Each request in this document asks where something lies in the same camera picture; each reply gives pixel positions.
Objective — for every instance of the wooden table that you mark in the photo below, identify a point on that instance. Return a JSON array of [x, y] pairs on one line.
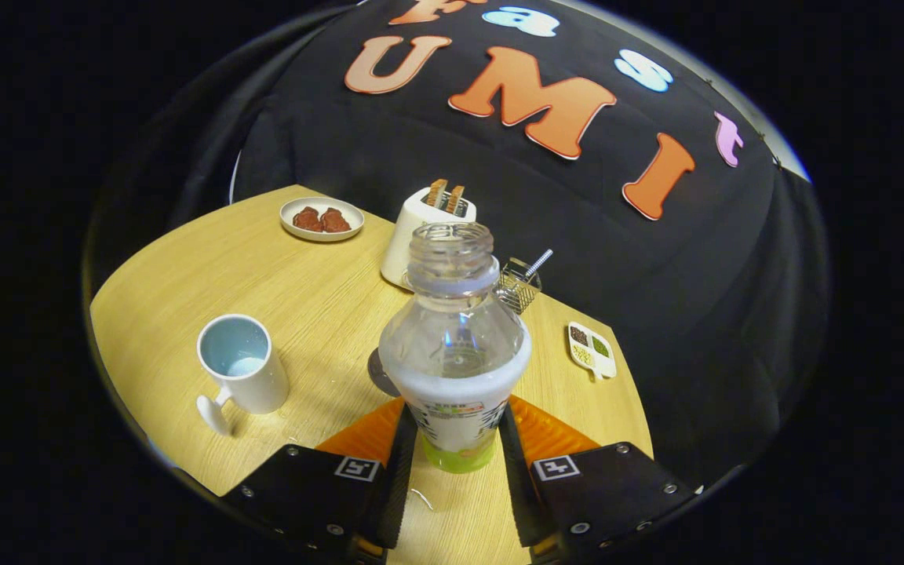
[[303, 298]]

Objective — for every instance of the white divided bean dish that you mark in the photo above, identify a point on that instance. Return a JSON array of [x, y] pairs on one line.
[[592, 349]]

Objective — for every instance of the toast slice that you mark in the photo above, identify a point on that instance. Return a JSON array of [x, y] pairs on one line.
[[436, 192], [456, 198]]

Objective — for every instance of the white toaster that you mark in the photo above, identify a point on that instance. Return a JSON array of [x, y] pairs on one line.
[[409, 235]]

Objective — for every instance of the white cup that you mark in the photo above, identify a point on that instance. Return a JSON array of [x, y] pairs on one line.
[[252, 377]]

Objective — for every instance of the metal spoon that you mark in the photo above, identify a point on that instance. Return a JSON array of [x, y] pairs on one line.
[[540, 263]]

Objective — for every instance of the dark round coaster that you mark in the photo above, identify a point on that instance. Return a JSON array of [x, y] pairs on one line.
[[380, 373]]

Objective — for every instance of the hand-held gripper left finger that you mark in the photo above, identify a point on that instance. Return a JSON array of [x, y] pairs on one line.
[[397, 486]]

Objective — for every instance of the white round plate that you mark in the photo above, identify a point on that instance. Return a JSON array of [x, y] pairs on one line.
[[322, 235]]

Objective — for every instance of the brown meat piece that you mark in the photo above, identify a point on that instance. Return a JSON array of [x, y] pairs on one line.
[[335, 220], [308, 220]]

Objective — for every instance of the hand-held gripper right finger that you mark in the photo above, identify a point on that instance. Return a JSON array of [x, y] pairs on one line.
[[516, 486]]

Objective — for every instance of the clear plastic juice bottle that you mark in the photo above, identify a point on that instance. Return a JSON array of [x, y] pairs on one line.
[[452, 345]]

